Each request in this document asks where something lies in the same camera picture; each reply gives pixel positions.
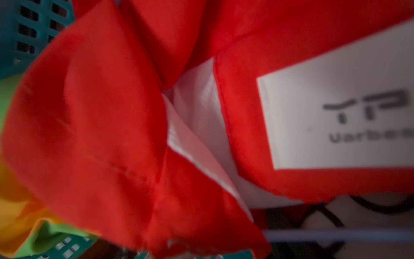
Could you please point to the red rainbow kids jacket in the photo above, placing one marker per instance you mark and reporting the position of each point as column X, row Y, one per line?
column 311, row 114

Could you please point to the teal plastic basket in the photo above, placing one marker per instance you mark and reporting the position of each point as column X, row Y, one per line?
column 91, row 138

